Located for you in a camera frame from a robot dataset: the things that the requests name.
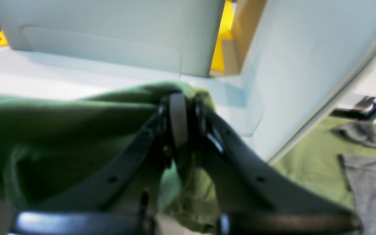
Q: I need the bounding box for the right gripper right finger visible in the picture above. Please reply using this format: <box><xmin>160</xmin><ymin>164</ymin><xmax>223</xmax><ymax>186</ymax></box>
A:
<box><xmin>193</xmin><ymin>97</ymin><xmax>363</xmax><ymax>235</ymax></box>

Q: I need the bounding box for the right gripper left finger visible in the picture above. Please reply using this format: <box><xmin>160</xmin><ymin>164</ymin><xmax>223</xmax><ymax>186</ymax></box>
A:
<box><xmin>9</xmin><ymin>93</ymin><xmax>188</xmax><ymax>235</ymax></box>

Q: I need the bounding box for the green t-shirt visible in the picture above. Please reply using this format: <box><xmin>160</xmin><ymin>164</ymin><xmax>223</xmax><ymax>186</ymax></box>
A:
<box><xmin>0</xmin><ymin>82</ymin><xmax>221</xmax><ymax>234</ymax></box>

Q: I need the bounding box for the grey cloth on floor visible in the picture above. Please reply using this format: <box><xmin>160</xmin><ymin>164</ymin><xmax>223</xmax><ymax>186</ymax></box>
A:
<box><xmin>332</xmin><ymin>121</ymin><xmax>376</xmax><ymax>235</ymax></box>

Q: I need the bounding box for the grey cloth at left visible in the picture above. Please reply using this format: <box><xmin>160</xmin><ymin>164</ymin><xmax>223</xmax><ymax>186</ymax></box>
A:
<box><xmin>273</xmin><ymin>116</ymin><xmax>376</xmax><ymax>212</ymax></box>

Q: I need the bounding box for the white bin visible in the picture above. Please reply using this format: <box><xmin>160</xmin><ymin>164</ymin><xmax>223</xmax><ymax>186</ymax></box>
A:
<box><xmin>0</xmin><ymin>0</ymin><xmax>225</xmax><ymax>76</ymax></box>

